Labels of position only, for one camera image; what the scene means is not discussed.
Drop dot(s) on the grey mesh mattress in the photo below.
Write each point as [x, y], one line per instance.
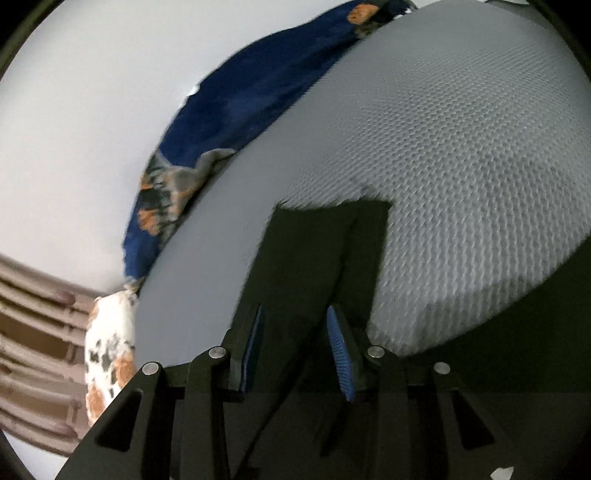
[438, 138]

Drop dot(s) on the black pants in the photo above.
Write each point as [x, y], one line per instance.
[309, 258]

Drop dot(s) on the white floral pillow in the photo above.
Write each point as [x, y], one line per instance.
[111, 332]

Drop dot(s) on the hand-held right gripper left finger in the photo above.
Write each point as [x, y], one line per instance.
[251, 355]

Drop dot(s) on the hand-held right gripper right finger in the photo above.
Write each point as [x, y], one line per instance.
[340, 355]

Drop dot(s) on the blue floral blanket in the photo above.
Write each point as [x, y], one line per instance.
[249, 92]

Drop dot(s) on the brown wooden slatted headboard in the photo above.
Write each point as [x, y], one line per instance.
[32, 341]

